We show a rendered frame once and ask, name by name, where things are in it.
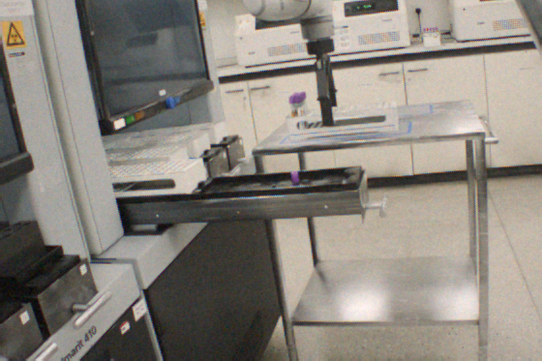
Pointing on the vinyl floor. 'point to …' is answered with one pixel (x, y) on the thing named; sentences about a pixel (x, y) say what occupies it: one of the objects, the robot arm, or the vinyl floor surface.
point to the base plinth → (452, 175)
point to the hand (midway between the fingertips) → (330, 113)
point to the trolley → (406, 266)
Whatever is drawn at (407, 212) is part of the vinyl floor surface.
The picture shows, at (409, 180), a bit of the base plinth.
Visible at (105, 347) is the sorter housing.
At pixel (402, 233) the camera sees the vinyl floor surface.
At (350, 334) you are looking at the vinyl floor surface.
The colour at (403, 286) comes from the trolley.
